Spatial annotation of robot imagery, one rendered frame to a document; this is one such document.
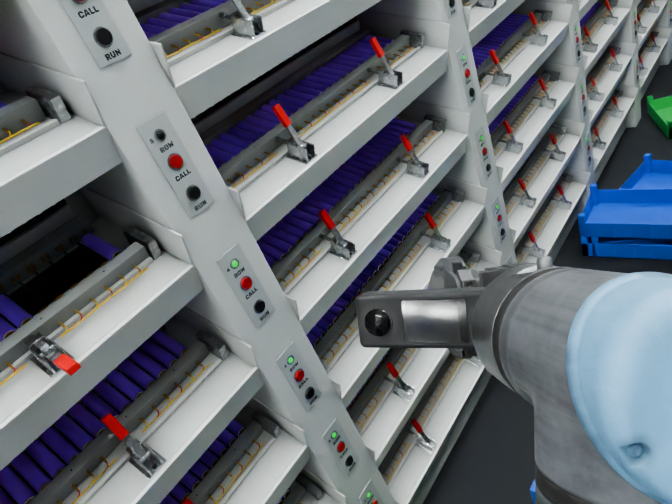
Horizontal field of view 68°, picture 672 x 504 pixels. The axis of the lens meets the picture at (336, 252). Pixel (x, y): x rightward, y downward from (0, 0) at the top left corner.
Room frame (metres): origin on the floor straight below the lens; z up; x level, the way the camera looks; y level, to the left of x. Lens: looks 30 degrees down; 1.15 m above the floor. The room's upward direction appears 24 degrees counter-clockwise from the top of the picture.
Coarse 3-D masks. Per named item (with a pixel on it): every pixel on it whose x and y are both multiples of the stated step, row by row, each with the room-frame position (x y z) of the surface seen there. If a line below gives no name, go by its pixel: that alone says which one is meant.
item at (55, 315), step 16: (128, 256) 0.57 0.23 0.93; (144, 256) 0.58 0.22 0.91; (96, 272) 0.55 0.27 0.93; (112, 272) 0.55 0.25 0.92; (128, 272) 0.57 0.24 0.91; (80, 288) 0.53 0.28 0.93; (96, 288) 0.54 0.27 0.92; (64, 304) 0.51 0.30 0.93; (80, 304) 0.52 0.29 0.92; (96, 304) 0.52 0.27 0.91; (32, 320) 0.50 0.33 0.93; (48, 320) 0.50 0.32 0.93; (64, 320) 0.51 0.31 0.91; (80, 320) 0.50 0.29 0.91; (16, 336) 0.48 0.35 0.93; (0, 352) 0.47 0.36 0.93; (16, 352) 0.47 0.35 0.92; (0, 368) 0.46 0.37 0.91; (0, 384) 0.44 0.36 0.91
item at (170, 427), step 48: (192, 336) 0.64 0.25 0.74; (144, 384) 0.56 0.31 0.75; (192, 384) 0.56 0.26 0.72; (240, 384) 0.54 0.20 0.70; (48, 432) 0.52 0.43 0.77; (96, 432) 0.51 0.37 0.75; (144, 432) 0.51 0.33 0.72; (192, 432) 0.49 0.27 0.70; (0, 480) 0.48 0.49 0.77; (48, 480) 0.46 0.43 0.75; (96, 480) 0.46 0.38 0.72; (144, 480) 0.44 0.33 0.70
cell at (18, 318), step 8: (0, 296) 0.56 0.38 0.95; (0, 304) 0.54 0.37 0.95; (8, 304) 0.54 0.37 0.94; (16, 304) 0.54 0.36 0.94; (0, 312) 0.54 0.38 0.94; (8, 312) 0.53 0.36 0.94; (16, 312) 0.52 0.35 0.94; (24, 312) 0.52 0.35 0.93; (16, 320) 0.51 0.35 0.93; (24, 320) 0.51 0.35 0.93
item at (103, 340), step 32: (96, 192) 0.67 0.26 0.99; (96, 224) 0.68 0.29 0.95; (128, 224) 0.64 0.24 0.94; (160, 224) 0.58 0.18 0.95; (0, 256) 0.61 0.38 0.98; (160, 256) 0.59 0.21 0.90; (128, 288) 0.55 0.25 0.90; (160, 288) 0.54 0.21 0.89; (192, 288) 0.56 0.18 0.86; (96, 320) 0.51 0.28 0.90; (128, 320) 0.50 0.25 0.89; (160, 320) 0.53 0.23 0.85; (96, 352) 0.47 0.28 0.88; (128, 352) 0.50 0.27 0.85; (32, 384) 0.44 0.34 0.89; (64, 384) 0.44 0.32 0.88; (96, 384) 0.47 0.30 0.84; (0, 416) 0.41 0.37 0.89; (32, 416) 0.42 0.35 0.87; (0, 448) 0.40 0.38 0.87
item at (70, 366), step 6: (42, 348) 0.45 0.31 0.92; (48, 348) 0.46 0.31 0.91; (48, 354) 0.45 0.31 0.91; (54, 354) 0.44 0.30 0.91; (60, 354) 0.44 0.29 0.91; (54, 360) 0.43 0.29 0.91; (60, 360) 0.42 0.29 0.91; (66, 360) 0.42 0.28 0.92; (72, 360) 0.41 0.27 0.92; (60, 366) 0.41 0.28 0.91; (66, 366) 0.41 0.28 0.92; (72, 366) 0.40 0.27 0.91; (78, 366) 0.41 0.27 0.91; (66, 372) 0.41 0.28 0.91; (72, 372) 0.40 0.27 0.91
